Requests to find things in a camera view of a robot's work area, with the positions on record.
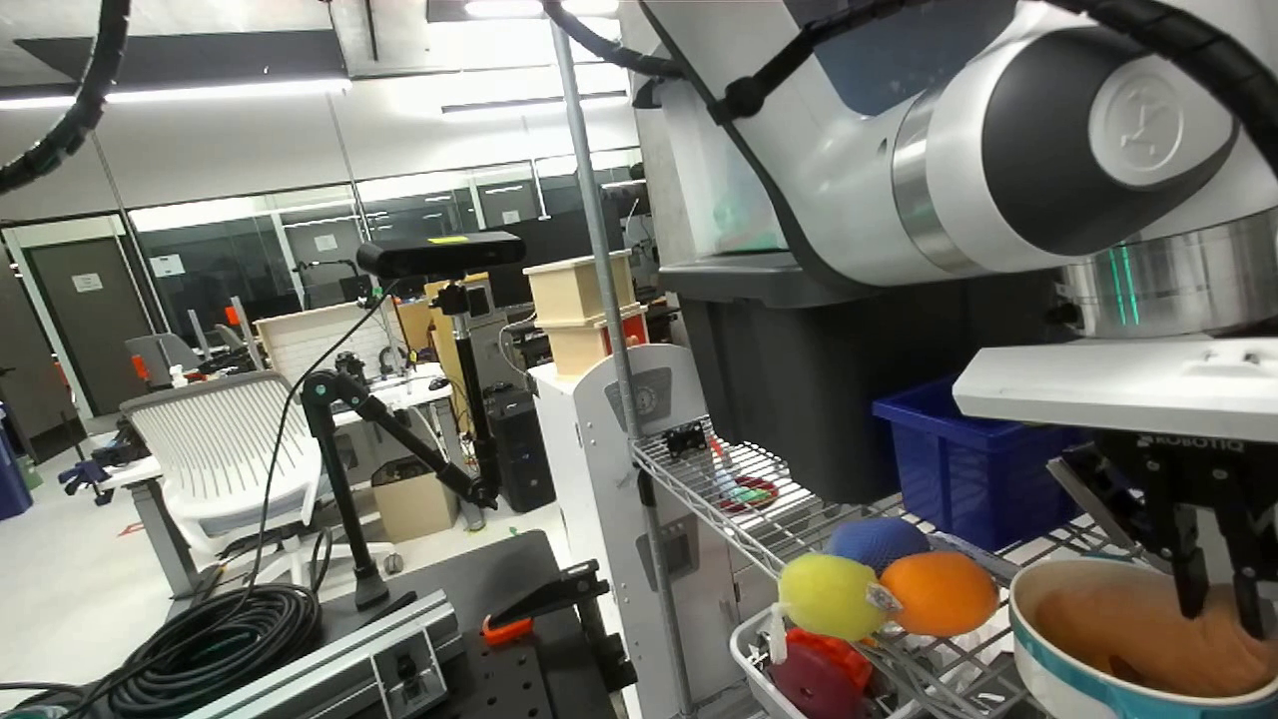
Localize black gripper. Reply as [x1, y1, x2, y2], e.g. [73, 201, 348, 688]
[1050, 437, 1278, 639]

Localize blue plastic box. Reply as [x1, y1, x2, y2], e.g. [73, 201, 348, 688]
[869, 378, 1089, 550]

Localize orange sponge ball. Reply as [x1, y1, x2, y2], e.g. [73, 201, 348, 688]
[880, 547, 1001, 639]

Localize blue sponge ball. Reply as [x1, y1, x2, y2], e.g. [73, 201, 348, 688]
[828, 514, 934, 574]

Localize yellow sponge ball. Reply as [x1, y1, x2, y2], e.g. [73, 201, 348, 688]
[776, 550, 897, 647]

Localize small cardboard box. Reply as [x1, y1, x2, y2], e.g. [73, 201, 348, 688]
[367, 455, 459, 543]

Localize tan bowl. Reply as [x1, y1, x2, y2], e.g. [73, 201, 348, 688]
[1005, 554, 1278, 719]

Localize red plastic object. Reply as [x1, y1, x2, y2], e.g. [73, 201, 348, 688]
[769, 628, 880, 719]

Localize dark grey storage tote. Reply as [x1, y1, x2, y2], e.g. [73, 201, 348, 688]
[655, 253, 1109, 506]

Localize white tower device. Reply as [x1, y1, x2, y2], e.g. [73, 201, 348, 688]
[528, 338, 751, 719]

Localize orange and black clamp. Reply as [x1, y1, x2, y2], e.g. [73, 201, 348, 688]
[476, 560, 609, 652]

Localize stacked wooden boxes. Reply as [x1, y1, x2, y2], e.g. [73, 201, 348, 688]
[520, 253, 649, 378]

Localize black computer tower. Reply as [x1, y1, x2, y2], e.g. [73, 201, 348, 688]
[480, 383, 557, 514]

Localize black perforated breadboard table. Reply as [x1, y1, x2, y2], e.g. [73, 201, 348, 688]
[342, 527, 632, 719]

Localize chrome shelf pole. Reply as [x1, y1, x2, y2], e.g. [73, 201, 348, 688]
[543, 0, 647, 450]

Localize silver aluminium extrusion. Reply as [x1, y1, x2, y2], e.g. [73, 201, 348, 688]
[170, 591, 459, 719]

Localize white board panel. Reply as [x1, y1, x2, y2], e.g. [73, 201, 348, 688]
[251, 298, 398, 386]

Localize white mesh office chair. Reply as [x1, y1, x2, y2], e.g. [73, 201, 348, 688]
[118, 370, 326, 550]

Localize long ceiling light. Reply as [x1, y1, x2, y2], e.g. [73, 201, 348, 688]
[0, 74, 356, 112]

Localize dark door with sign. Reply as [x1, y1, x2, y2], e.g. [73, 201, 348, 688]
[18, 236, 151, 421]

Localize blue recycling bin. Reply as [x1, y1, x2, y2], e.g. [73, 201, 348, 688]
[0, 425, 34, 522]

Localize white wire basket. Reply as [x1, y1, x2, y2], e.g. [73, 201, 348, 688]
[725, 603, 1035, 719]

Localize chrome wire shelf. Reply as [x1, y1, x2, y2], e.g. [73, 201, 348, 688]
[625, 430, 1133, 719]

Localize colourful ring toy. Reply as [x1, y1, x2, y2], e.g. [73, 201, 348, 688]
[704, 445, 786, 514]

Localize black stereo camera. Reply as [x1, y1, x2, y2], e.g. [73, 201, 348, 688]
[356, 229, 528, 289]

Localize black articulated camera stand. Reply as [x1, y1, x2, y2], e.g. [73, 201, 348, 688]
[295, 274, 507, 616]

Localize coil of black cable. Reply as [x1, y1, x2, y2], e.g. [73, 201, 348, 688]
[96, 584, 333, 719]

